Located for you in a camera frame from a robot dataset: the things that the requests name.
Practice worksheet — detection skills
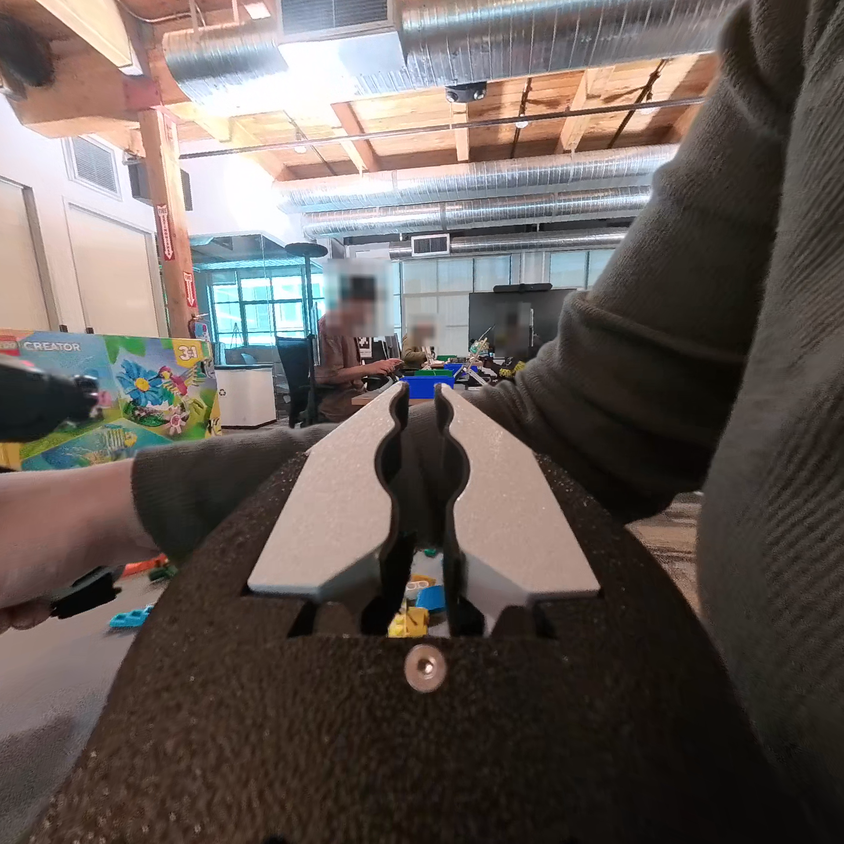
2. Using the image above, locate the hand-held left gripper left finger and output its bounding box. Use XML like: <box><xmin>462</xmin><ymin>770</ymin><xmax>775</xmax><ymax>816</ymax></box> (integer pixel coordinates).
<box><xmin>246</xmin><ymin>381</ymin><xmax>415</xmax><ymax>638</ymax></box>

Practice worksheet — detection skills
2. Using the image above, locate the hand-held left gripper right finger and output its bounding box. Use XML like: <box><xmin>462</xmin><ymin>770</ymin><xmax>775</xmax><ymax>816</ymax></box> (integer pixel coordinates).
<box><xmin>434</xmin><ymin>383</ymin><xmax>601</xmax><ymax>638</ymax></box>

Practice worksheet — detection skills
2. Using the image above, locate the large pile of colourful bricks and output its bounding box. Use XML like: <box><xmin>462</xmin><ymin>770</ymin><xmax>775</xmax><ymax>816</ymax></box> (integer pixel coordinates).
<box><xmin>388</xmin><ymin>547</ymin><xmax>449</xmax><ymax>639</ymax></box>

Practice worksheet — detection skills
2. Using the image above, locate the person's right forearm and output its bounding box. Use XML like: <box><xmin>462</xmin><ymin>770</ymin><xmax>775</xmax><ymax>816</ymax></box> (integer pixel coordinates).
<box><xmin>112</xmin><ymin>369</ymin><xmax>634</xmax><ymax>576</ymax></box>

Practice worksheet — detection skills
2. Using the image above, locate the person's right hand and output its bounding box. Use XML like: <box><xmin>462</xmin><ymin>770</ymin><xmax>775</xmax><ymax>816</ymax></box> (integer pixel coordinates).
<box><xmin>0</xmin><ymin>460</ymin><xmax>118</xmax><ymax>634</ymax></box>

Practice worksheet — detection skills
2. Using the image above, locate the colourful toy set box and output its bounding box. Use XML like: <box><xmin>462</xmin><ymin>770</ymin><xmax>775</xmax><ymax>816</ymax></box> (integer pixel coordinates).
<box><xmin>0</xmin><ymin>328</ymin><xmax>222</xmax><ymax>472</ymax></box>

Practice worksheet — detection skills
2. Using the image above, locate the white recycling bin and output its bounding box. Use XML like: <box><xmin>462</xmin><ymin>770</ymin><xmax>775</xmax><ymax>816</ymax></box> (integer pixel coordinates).
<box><xmin>213</xmin><ymin>364</ymin><xmax>278</xmax><ymax>431</ymax></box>

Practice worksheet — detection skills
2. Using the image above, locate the black office chair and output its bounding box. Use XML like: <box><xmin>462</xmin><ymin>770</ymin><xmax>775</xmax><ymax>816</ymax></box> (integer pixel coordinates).
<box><xmin>274</xmin><ymin>334</ymin><xmax>319</xmax><ymax>428</ymax></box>

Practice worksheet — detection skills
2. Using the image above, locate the blue storage bin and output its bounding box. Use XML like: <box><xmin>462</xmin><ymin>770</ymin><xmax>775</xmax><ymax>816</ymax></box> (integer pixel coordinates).
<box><xmin>400</xmin><ymin>368</ymin><xmax>457</xmax><ymax>401</ymax></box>

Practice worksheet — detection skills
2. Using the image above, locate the wooden column with red signs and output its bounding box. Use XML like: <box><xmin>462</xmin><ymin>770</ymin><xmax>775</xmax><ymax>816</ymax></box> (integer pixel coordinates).
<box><xmin>137</xmin><ymin>109</ymin><xmax>199</xmax><ymax>338</ymax></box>

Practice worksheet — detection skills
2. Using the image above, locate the glass meeting room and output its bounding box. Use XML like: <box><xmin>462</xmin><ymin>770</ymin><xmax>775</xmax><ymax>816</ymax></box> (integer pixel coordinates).
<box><xmin>189</xmin><ymin>231</ymin><xmax>331</xmax><ymax>369</ymax></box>

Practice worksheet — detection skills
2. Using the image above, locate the black box speaker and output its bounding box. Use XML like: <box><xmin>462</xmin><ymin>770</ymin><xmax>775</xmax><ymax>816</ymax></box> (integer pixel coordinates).
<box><xmin>127</xmin><ymin>160</ymin><xmax>193</xmax><ymax>212</ymax></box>

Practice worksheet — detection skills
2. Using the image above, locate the black floor lamp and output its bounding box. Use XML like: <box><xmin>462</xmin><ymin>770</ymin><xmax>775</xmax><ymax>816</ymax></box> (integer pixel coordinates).
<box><xmin>284</xmin><ymin>240</ymin><xmax>329</xmax><ymax>344</ymax></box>

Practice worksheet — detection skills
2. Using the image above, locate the black wall screen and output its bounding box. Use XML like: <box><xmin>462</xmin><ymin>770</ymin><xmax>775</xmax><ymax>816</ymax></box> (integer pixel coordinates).
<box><xmin>468</xmin><ymin>287</ymin><xmax>581</xmax><ymax>362</ymax></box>

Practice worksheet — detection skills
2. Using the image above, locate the white wall vent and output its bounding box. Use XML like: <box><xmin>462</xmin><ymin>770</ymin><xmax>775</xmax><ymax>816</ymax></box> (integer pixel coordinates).
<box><xmin>62</xmin><ymin>134</ymin><xmax>124</xmax><ymax>200</ymax></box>

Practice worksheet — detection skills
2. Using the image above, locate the long silver ventilation duct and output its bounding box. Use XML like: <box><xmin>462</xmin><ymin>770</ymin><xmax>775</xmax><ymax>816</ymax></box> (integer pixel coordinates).
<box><xmin>302</xmin><ymin>186</ymin><xmax>655</xmax><ymax>241</ymax></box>
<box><xmin>388</xmin><ymin>226</ymin><xmax>630</xmax><ymax>261</ymax></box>
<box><xmin>272</xmin><ymin>144</ymin><xmax>680</xmax><ymax>213</ymax></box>

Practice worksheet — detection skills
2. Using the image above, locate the wide silver ventilation duct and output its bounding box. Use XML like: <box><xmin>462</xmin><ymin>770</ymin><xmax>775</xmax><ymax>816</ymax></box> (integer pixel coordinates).
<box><xmin>161</xmin><ymin>0</ymin><xmax>749</xmax><ymax>106</ymax></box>

